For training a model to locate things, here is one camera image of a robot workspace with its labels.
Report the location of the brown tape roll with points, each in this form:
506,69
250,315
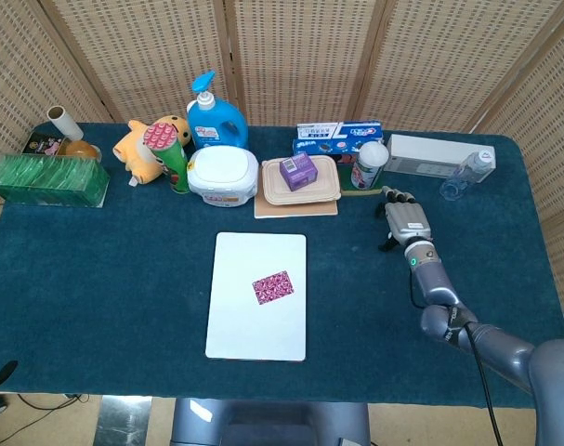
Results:
79,149

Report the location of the white wet wipes tub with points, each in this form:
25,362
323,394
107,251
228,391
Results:
221,174

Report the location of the black printed box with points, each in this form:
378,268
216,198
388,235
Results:
42,143

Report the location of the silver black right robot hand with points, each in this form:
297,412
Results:
407,218

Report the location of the cardboard tube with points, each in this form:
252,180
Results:
68,123

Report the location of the blue detergent pump bottle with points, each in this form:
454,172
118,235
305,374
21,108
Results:
216,125

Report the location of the white power strip box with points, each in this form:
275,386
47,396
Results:
425,155

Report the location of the dark blue table cloth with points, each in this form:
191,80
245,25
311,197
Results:
123,279

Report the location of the green chips can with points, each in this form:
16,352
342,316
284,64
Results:
167,153

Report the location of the green transparent box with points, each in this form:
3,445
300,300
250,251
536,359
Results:
44,179

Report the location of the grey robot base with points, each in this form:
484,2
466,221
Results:
272,425

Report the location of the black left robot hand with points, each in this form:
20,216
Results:
0,375

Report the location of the blue white toothpaste box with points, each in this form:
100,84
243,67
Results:
342,131

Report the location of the white lidded printed can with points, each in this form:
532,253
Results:
369,165

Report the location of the yellow green sponge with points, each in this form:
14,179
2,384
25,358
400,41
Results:
346,181

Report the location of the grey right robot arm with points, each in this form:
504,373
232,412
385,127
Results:
430,279

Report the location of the small purple carton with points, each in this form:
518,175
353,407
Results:
299,172

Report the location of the clear plastic water bottle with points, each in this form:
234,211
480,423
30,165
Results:
467,174

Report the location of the beige lidded food container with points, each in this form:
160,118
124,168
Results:
328,179

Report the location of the white rectangular board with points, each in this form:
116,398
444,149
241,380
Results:
244,325

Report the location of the brown flat board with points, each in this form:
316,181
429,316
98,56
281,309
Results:
295,210

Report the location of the yellow plush toy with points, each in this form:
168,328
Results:
133,151

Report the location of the bamboo folding screen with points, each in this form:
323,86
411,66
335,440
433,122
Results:
300,60

